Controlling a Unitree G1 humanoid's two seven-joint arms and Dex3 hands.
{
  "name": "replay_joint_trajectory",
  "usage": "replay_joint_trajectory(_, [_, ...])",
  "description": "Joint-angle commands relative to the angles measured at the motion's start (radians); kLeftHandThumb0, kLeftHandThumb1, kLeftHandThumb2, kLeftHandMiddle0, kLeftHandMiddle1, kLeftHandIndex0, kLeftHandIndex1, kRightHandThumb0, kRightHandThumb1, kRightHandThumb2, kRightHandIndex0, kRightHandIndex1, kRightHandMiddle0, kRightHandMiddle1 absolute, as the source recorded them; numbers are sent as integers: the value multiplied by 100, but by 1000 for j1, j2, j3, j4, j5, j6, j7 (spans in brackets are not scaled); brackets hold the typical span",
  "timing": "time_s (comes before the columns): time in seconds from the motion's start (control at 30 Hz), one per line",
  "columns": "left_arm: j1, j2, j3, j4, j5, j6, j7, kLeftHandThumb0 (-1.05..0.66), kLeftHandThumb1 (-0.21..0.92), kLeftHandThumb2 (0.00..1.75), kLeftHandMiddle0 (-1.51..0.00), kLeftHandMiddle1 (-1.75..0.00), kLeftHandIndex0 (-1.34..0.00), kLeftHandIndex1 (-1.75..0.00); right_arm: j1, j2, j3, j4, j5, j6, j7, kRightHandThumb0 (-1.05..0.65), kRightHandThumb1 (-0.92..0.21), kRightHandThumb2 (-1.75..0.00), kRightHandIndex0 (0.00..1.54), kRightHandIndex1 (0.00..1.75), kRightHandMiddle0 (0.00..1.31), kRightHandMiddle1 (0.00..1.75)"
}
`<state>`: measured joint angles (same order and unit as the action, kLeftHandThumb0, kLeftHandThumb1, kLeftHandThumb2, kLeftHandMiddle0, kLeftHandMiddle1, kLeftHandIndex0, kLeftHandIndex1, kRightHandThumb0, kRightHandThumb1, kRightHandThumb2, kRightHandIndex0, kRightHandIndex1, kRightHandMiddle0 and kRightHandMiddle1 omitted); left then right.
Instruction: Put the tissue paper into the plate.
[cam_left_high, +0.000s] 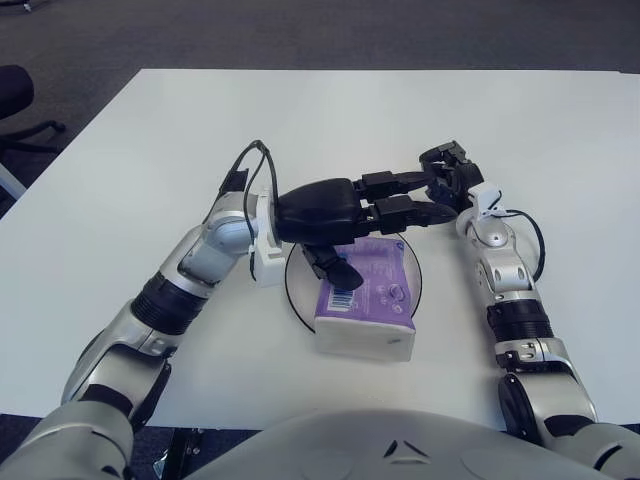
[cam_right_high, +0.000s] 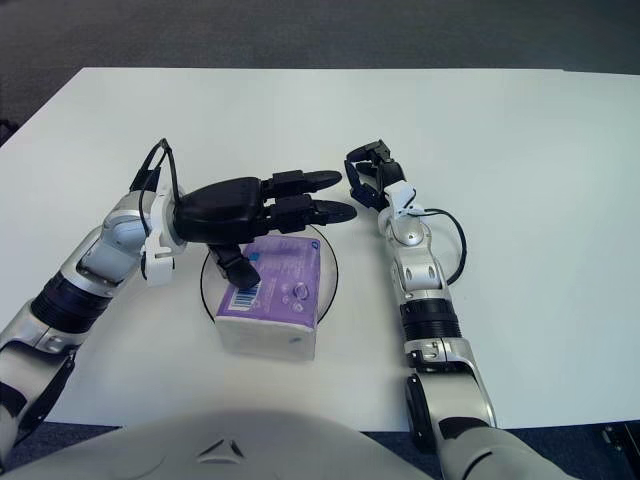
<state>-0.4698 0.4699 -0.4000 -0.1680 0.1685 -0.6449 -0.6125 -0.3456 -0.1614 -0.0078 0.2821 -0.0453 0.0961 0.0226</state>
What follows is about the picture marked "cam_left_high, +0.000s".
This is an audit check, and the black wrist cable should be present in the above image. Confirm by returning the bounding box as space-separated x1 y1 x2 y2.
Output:
499 209 546 281
218 139 281 281

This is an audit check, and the grey robot torso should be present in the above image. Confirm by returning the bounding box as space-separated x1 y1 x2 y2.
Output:
184 407 601 480

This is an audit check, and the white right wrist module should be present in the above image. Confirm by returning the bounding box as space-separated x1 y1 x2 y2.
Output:
467 182 504 221

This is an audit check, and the metal table leg frame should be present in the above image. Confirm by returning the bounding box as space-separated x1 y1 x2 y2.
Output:
154 427 204 480

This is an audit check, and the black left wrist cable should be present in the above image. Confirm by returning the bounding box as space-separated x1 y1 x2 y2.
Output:
218 139 281 281

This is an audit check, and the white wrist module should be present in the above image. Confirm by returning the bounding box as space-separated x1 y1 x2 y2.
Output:
247 187 286 289
467 182 504 221

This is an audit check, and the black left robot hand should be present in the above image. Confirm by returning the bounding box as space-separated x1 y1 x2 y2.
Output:
275 169 459 292

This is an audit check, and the black office chair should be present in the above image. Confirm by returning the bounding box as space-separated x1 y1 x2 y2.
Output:
0 64 67 156

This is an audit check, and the purple tissue paper pack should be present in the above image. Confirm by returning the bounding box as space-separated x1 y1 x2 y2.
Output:
313 237 417 362

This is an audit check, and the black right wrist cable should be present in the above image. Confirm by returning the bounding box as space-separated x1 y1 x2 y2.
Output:
499 209 546 281

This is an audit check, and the white side table edge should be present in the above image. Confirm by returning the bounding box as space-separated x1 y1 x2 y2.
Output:
0 160 27 201

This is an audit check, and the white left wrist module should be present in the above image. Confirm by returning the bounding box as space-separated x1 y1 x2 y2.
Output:
247 187 286 289

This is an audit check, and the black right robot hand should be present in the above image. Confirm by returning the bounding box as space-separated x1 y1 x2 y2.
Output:
418 139 485 211

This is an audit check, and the white plate with black rim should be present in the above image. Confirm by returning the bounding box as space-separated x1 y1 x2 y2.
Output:
283 234 425 334

